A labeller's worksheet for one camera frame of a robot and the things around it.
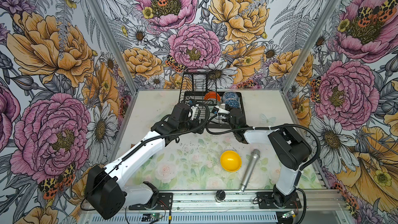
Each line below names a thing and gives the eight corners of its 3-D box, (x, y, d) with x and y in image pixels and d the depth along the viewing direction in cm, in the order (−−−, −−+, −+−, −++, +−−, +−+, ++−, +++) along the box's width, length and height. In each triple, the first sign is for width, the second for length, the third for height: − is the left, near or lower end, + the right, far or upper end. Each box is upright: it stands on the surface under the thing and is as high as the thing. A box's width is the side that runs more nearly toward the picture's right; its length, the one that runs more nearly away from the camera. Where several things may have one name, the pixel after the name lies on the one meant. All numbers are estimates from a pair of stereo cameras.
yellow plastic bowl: (221, 173, 84) (222, 169, 80) (220, 154, 91) (220, 150, 87) (241, 173, 84) (243, 169, 80) (238, 154, 91) (239, 150, 87)
